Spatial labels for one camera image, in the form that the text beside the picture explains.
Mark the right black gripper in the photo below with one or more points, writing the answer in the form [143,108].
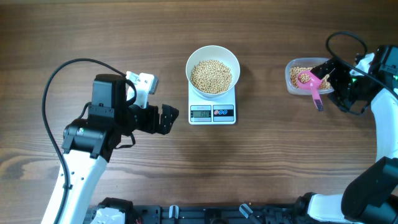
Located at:
[345,101]

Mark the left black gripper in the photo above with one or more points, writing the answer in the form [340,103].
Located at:
[165,123]

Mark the pink plastic measuring scoop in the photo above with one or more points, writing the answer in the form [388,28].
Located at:
[313,86]

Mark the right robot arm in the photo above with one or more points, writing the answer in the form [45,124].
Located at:
[369,197]

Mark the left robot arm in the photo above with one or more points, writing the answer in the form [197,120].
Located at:
[117,108]

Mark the white digital kitchen scale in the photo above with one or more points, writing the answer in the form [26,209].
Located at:
[219,110]

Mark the soybeans in white bowl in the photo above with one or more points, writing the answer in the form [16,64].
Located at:
[211,76]

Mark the white bowl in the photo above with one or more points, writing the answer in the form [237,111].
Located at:
[214,52]

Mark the pile of soybeans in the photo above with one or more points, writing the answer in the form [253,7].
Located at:
[294,73]

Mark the clear plastic container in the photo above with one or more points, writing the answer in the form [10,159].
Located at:
[301,62]

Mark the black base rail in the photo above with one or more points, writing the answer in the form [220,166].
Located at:
[144,214]

